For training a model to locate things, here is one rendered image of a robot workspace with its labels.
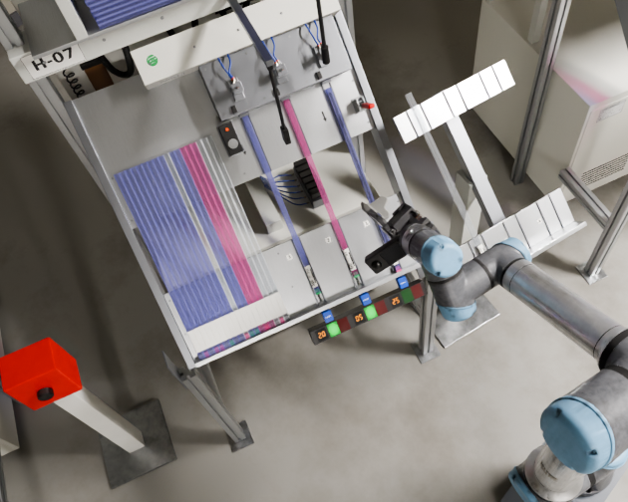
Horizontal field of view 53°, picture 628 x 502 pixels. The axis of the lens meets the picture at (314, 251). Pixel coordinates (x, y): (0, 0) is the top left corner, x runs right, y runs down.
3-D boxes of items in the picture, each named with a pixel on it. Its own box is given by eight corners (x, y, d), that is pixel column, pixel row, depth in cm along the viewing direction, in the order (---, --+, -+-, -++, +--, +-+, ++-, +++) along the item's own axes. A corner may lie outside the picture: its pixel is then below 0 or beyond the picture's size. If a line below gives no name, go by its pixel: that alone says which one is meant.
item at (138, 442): (176, 459, 220) (80, 383, 154) (113, 489, 217) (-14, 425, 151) (158, 399, 232) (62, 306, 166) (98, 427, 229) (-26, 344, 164)
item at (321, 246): (421, 256, 170) (425, 258, 167) (194, 358, 162) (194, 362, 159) (396, 192, 166) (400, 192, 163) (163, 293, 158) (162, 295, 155)
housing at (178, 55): (329, 22, 160) (341, 9, 147) (149, 93, 155) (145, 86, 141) (317, -9, 159) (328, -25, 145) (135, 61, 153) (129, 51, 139)
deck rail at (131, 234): (196, 359, 165) (196, 367, 159) (189, 362, 165) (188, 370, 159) (76, 102, 151) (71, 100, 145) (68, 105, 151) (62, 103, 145)
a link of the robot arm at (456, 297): (498, 302, 130) (482, 258, 126) (455, 330, 128) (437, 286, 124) (477, 291, 138) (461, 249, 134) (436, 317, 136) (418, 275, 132)
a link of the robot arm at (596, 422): (588, 491, 139) (675, 414, 94) (535, 529, 136) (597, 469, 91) (550, 445, 145) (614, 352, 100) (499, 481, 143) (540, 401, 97)
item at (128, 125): (370, 128, 165) (375, 127, 160) (134, 227, 157) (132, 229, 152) (324, 5, 158) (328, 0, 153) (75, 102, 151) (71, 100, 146)
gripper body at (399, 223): (421, 222, 149) (443, 235, 137) (395, 248, 149) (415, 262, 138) (401, 200, 146) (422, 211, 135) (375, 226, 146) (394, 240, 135)
